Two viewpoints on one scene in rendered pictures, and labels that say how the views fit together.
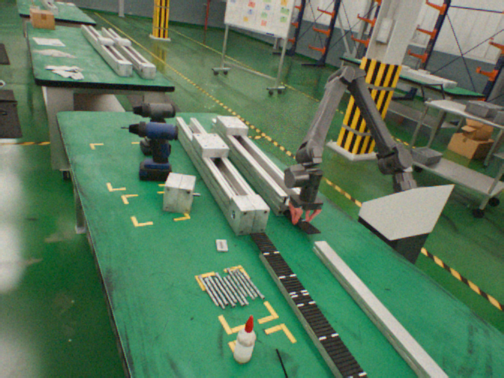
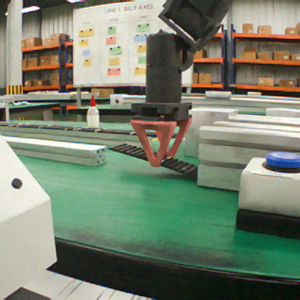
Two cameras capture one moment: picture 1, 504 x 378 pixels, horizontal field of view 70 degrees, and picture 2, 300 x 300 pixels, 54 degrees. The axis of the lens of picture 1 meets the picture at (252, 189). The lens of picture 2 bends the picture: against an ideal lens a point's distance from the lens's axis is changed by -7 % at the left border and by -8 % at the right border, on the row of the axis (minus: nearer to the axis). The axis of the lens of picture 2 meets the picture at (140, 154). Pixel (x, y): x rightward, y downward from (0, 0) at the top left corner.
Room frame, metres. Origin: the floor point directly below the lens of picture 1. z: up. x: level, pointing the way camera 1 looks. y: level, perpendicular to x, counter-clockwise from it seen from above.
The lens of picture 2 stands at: (1.48, -0.49, 0.92)
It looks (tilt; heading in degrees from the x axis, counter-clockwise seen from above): 12 degrees down; 146
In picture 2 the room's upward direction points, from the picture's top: straight up
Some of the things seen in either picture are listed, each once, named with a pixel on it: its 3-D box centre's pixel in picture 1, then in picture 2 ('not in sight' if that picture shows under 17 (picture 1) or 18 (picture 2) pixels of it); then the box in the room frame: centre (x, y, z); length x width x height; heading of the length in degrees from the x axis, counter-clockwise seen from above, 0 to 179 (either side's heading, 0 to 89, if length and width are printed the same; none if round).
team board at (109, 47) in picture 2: not in sight; (130, 83); (-1.67, 1.45, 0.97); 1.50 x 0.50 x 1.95; 35
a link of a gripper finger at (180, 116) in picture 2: (300, 211); (166, 133); (1.08, -0.18, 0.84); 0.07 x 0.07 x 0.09; 28
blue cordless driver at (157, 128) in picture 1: (148, 150); not in sight; (1.22, 0.40, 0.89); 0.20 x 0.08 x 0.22; 107
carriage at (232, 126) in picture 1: (231, 128); not in sight; (1.72, 0.16, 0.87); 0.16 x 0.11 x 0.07; 28
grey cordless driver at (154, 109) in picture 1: (150, 128); not in sight; (1.44, 0.48, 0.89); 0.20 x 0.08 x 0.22; 124
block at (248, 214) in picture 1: (251, 214); (210, 132); (1.02, -0.01, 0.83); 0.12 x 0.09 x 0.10; 118
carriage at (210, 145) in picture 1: (209, 148); not in sight; (1.41, 0.21, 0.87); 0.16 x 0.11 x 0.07; 28
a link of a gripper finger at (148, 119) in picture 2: (306, 211); (159, 136); (1.09, -0.20, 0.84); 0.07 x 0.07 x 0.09; 28
